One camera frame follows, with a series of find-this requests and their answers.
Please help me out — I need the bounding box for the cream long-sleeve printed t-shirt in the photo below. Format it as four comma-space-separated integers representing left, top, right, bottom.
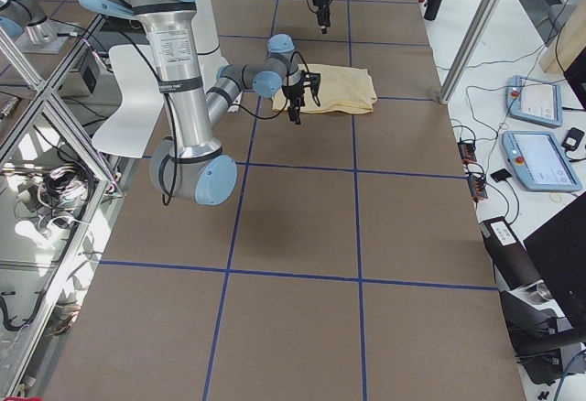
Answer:
301, 63, 377, 114

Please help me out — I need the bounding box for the white plastic chair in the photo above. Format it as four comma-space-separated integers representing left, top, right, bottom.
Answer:
92, 45, 163, 158

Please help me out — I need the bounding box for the orange black usb hub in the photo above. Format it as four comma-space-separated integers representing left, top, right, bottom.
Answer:
457, 140, 477, 165
467, 173, 488, 202

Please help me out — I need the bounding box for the far blue teach pendant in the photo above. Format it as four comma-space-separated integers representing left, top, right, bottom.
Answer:
505, 75, 563, 127

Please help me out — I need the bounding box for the blue teach pendant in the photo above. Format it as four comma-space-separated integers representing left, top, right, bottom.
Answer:
502, 131, 582, 192
505, 75, 563, 127

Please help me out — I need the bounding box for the near blue teach pendant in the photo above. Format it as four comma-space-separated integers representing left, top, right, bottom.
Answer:
502, 131, 582, 192

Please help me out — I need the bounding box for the black power adapter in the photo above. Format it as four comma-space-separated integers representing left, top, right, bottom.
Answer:
561, 127, 585, 152

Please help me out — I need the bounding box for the black monitor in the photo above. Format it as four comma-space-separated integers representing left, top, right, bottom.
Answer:
524, 195, 585, 328

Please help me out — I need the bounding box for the wrist black camera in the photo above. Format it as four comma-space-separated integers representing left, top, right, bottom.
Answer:
302, 70, 320, 97

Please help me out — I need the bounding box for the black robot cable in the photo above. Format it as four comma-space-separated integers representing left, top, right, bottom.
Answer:
159, 50, 321, 206

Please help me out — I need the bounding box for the aluminium frame post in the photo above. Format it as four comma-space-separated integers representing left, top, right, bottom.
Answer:
438, 0, 500, 104

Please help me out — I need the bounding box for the aluminium frame rack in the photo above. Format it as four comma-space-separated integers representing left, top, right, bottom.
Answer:
1, 18, 132, 398

